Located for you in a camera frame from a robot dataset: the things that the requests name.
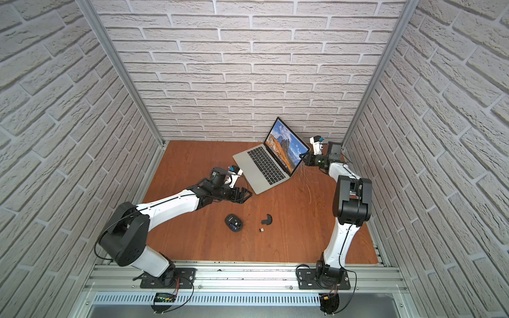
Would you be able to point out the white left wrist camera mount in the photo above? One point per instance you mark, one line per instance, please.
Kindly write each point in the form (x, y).
(234, 173)

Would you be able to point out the aluminium corner post left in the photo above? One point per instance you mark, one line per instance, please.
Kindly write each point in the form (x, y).
(104, 39)

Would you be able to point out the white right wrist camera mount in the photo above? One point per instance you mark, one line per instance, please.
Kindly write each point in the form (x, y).
(317, 144)

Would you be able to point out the silver laptop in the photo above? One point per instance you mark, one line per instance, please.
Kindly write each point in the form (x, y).
(274, 161)

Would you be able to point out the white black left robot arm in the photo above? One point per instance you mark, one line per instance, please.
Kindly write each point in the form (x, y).
(124, 237)

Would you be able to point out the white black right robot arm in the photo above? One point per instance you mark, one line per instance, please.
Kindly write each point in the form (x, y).
(351, 209)

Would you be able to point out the black round connector box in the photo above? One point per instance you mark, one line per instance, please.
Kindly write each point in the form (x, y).
(329, 303)

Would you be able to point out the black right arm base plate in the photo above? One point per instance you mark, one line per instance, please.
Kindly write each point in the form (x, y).
(325, 279)

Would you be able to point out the white perforated vent strip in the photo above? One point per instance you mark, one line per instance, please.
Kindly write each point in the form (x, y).
(209, 299)

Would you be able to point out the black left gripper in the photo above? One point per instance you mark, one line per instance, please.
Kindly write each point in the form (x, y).
(233, 193)

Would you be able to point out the aluminium corner post right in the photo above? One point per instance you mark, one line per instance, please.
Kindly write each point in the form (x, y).
(393, 41)

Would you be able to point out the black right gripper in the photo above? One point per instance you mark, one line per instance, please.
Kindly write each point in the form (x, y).
(303, 158)

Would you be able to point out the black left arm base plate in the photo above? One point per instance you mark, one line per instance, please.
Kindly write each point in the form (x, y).
(185, 277)

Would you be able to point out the aluminium front rail frame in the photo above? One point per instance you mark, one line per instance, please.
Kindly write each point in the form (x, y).
(246, 277)

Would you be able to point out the black wireless mouse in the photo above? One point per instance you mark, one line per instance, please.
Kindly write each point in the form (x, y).
(234, 223)

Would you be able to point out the aluminium corner post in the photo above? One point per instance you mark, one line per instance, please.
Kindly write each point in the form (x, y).
(104, 39)
(393, 41)

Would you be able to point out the black mouse battery cover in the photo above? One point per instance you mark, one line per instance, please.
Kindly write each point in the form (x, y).
(268, 220)

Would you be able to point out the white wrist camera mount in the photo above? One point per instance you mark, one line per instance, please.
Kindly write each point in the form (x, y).
(234, 173)
(317, 144)

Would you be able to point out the small green circuit board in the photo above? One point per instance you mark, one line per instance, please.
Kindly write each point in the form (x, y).
(164, 298)

